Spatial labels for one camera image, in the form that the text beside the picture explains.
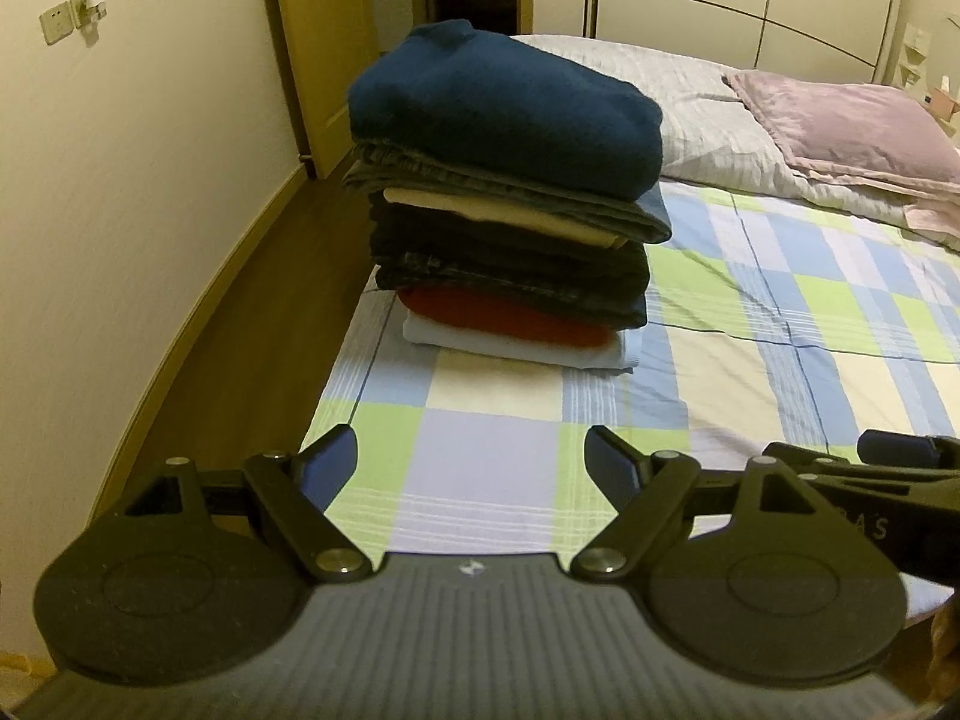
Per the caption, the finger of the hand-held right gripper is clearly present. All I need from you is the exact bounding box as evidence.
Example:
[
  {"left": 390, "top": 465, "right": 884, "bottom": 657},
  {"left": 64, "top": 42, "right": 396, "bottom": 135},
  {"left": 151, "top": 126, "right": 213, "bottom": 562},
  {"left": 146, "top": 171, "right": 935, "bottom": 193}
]
[
  {"left": 761, "top": 442, "right": 960, "bottom": 485},
  {"left": 857, "top": 429, "right": 960, "bottom": 470}
]

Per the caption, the checkered bed sheet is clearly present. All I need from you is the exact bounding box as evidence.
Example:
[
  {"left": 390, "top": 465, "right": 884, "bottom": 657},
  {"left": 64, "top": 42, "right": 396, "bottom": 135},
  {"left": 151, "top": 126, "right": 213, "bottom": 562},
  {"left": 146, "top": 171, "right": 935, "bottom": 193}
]
[{"left": 296, "top": 180, "right": 960, "bottom": 616}]

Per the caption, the pink pillow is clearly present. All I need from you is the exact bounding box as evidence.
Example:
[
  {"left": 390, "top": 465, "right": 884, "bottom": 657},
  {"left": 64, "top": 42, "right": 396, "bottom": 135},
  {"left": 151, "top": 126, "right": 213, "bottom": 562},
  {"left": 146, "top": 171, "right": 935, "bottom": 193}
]
[{"left": 904, "top": 195, "right": 960, "bottom": 252}]

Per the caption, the white dressing table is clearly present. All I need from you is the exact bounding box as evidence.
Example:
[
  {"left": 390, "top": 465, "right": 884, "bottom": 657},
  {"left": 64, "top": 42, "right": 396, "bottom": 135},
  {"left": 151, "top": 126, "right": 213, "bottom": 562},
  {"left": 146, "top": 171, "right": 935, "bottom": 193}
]
[{"left": 892, "top": 19, "right": 960, "bottom": 140}]

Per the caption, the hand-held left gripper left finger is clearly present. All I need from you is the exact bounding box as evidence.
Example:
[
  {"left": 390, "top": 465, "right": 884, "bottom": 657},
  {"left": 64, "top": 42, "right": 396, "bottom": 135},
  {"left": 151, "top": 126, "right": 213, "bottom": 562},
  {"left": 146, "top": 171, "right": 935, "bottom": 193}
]
[{"left": 97, "top": 424, "right": 374, "bottom": 584}]

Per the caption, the navy blue sweater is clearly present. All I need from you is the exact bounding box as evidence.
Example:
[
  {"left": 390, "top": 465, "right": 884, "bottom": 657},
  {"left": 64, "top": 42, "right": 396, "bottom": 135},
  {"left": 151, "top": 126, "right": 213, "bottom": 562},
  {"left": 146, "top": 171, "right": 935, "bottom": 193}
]
[{"left": 346, "top": 21, "right": 665, "bottom": 202}]

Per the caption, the wall power socket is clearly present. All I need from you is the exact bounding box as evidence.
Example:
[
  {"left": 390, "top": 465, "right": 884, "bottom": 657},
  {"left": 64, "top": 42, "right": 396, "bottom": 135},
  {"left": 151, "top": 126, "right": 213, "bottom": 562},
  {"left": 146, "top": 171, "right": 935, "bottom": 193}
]
[{"left": 39, "top": 1, "right": 76, "bottom": 46}]

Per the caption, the wooden door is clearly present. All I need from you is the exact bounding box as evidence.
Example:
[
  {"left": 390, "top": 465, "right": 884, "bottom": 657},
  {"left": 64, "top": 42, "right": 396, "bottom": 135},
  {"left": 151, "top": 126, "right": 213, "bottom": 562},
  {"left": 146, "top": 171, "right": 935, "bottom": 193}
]
[{"left": 255, "top": 0, "right": 380, "bottom": 181}]

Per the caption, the stack of folded clothes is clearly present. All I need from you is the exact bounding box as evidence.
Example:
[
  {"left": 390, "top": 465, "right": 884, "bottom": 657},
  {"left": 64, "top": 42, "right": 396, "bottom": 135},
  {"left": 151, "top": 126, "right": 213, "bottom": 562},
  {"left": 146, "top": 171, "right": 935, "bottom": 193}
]
[{"left": 343, "top": 139, "right": 672, "bottom": 376}]

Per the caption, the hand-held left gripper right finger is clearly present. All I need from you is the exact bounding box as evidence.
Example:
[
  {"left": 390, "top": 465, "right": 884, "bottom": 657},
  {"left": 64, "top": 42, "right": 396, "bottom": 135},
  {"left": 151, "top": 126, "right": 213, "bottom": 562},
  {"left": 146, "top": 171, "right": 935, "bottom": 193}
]
[{"left": 571, "top": 424, "right": 860, "bottom": 584}]

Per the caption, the mauve pillow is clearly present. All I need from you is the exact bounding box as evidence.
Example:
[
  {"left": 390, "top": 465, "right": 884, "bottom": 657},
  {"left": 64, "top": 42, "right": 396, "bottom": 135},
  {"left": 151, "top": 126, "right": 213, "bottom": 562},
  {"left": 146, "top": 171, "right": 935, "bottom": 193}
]
[{"left": 722, "top": 69, "right": 960, "bottom": 188}]

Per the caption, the white wardrobe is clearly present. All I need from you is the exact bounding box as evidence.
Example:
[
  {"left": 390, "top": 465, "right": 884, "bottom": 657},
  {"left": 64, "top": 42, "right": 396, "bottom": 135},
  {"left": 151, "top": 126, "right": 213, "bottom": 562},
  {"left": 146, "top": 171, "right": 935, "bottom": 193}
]
[{"left": 596, "top": 0, "right": 908, "bottom": 83}]

